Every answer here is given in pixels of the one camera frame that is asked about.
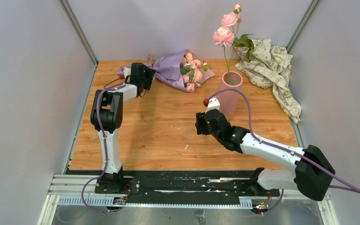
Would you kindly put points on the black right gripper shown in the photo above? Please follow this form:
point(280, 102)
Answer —
point(200, 123)

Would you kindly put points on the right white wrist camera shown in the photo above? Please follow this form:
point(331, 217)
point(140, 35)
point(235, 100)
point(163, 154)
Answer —
point(211, 104)

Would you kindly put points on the beige ribbon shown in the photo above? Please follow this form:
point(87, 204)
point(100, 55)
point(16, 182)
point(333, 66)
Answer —
point(151, 60)

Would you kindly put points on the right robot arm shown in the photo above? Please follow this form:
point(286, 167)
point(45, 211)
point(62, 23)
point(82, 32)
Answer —
point(306, 170)

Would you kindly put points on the pink rose stem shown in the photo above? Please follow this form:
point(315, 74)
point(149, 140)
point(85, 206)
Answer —
point(226, 36)

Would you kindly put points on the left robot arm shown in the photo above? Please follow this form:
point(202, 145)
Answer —
point(107, 115)

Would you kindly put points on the purple flower bouquet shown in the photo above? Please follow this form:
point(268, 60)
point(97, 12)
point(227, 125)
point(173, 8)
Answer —
point(183, 71)

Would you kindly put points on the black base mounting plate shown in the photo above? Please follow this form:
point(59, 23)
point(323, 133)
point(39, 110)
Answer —
point(195, 187)

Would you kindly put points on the pink cylindrical vase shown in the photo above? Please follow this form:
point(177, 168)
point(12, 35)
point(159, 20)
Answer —
point(229, 99)

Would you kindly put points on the crumpled green patterned cloth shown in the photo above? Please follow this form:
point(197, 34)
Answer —
point(269, 66)

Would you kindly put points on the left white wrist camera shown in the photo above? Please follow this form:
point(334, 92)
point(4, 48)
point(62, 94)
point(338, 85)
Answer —
point(126, 72)

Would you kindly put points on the aluminium rail frame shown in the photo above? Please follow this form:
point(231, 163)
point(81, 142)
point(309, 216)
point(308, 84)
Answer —
point(72, 200)

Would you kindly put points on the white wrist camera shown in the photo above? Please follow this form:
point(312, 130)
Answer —
point(211, 104)
point(126, 72)

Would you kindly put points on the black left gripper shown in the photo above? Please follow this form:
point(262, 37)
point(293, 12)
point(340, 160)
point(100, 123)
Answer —
point(149, 73)

